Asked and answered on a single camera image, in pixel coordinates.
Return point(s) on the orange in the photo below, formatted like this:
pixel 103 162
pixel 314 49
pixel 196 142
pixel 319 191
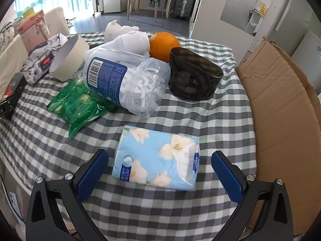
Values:
pixel 164 46

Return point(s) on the roll of beige tape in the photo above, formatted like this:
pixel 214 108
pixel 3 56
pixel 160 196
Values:
pixel 72 55

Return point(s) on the green wet wipes packet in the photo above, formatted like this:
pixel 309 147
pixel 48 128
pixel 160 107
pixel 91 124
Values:
pixel 75 105

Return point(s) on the white bear figurine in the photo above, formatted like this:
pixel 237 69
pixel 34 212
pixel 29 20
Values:
pixel 114 30

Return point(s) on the floral blanket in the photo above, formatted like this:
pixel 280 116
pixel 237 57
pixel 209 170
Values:
pixel 7 34

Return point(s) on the grey drawer unit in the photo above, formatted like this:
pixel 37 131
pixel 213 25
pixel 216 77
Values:
pixel 191 1
pixel 179 0

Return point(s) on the pink water bottle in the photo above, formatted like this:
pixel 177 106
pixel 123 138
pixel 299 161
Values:
pixel 31 32

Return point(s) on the white sofa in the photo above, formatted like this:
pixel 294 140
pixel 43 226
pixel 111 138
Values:
pixel 56 20

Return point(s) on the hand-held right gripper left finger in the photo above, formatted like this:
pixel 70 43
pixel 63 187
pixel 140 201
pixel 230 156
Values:
pixel 92 175

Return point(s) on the blue floral tissue pack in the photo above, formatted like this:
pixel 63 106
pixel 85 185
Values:
pixel 155 155

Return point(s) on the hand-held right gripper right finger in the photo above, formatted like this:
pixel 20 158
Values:
pixel 227 178

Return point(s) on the white suitcase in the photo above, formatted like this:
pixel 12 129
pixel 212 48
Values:
pixel 98 1

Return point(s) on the cardboard box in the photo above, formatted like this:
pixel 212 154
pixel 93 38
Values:
pixel 275 118

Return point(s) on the dark translucent plastic container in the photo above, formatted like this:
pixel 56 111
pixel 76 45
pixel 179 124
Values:
pixel 193 80

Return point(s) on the clear jar of white hooks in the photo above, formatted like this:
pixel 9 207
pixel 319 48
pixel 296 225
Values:
pixel 125 80

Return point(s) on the pair of sandals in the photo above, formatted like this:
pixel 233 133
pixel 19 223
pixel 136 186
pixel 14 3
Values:
pixel 69 23

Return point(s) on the wooden chair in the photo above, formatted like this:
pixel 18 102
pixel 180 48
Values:
pixel 145 1

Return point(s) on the white wardrobe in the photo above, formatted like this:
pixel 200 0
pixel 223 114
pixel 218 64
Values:
pixel 213 17

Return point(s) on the grey checkered tablecloth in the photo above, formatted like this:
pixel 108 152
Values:
pixel 200 120

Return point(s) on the black box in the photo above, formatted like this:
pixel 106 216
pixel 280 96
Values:
pixel 11 95

